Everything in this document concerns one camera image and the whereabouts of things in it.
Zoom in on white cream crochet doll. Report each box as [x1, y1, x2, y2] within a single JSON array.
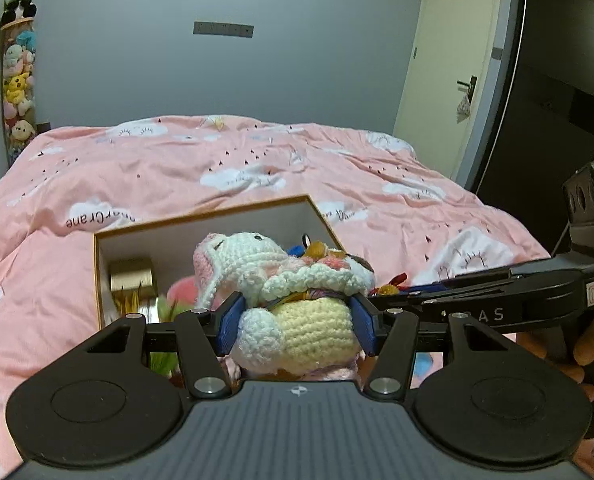
[[193, 231, 376, 382]]

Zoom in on pink printed blanket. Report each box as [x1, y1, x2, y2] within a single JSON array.
[[0, 114, 552, 480]]

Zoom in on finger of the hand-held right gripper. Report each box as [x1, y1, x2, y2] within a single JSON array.
[[367, 269, 512, 309]]

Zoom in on orange cardboard box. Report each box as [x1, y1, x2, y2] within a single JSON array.
[[93, 194, 348, 333]]

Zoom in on dark wardrobe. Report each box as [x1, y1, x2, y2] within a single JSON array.
[[477, 0, 594, 261]]

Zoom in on black door handle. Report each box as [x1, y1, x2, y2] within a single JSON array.
[[457, 75, 478, 106]]

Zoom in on orange blue toy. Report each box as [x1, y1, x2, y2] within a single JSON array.
[[286, 240, 348, 263]]

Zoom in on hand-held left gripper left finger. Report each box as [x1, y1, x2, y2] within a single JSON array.
[[86, 292, 245, 401]]

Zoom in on panda plush toy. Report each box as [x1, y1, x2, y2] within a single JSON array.
[[3, 0, 38, 23]]

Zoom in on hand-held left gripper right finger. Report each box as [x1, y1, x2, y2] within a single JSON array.
[[349, 294, 515, 401]]

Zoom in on cream door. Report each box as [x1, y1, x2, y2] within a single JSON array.
[[394, 0, 505, 181]]

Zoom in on column of plush toys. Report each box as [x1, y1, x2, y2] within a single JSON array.
[[0, 17, 40, 168]]

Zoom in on gold box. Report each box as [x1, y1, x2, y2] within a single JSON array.
[[109, 257, 156, 306]]

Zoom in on person's right hand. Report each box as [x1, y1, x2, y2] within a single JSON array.
[[516, 310, 594, 403]]

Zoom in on small red yellow toy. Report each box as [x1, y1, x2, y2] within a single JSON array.
[[372, 272, 408, 298]]

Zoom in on pink fluffy pompom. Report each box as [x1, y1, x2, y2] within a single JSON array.
[[167, 275, 200, 311]]

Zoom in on grey wall socket panel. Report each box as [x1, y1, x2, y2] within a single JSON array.
[[193, 21, 254, 39]]

